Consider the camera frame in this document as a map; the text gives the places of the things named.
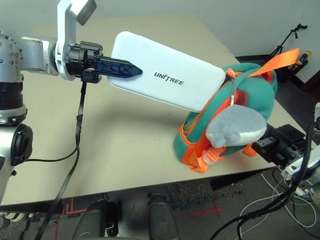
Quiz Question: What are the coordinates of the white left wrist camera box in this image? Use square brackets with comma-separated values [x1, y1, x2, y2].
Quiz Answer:
[54, 0, 98, 81]

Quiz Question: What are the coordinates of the dark grey left robot leg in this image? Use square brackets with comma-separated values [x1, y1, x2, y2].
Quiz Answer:
[73, 199, 118, 240]

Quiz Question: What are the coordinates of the black tripod stand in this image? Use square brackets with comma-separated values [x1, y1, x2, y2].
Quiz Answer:
[271, 23, 309, 58]

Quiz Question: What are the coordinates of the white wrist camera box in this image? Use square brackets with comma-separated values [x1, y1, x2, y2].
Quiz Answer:
[54, 0, 98, 81]
[279, 101, 320, 181]

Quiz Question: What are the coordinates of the dark grey right robot leg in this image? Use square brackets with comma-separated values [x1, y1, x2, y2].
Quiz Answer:
[148, 193, 181, 240]

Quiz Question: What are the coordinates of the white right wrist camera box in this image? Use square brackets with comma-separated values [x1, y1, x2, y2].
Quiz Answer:
[279, 101, 320, 181]

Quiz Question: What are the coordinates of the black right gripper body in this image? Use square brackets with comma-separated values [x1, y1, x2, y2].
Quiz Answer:
[251, 124, 307, 166]

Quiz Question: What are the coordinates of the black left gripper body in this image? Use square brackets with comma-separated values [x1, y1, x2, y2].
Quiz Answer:
[66, 41, 104, 85]

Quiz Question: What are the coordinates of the white Unitree pencil case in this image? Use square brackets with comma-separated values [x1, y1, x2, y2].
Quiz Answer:
[106, 31, 225, 113]

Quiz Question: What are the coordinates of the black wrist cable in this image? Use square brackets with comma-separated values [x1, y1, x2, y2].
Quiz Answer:
[216, 122, 318, 240]
[33, 81, 88, 240]
[236, 139, 316, 240]

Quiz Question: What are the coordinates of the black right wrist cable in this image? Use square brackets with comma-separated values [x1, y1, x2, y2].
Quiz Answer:
[236, 139, 316, 240]
[216, 122, 318, 240]

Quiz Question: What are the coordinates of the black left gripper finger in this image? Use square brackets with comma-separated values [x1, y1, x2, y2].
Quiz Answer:
[96, 55, 144, 80]

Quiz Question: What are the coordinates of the grey shark plush keychain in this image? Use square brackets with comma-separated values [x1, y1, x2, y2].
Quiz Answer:
[204, 76, 268, 148]

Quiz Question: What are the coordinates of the teal and orange backpack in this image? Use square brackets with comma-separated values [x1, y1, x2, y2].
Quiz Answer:
[173, 47, 301, 174]

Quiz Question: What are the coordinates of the dark grey robot leg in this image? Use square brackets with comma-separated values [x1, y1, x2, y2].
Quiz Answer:
[148, 193, 181, 240]
[73, 199, 118, 240]

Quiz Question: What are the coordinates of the black waste bin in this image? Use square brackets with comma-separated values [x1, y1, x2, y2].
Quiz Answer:
[274, 49, 313, 83]

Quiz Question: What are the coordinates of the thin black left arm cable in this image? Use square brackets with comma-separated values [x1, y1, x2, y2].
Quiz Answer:
[24, 143, 81, 163]

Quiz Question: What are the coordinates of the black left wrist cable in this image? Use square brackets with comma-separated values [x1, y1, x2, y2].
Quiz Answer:
[33, 81, 88, 240]

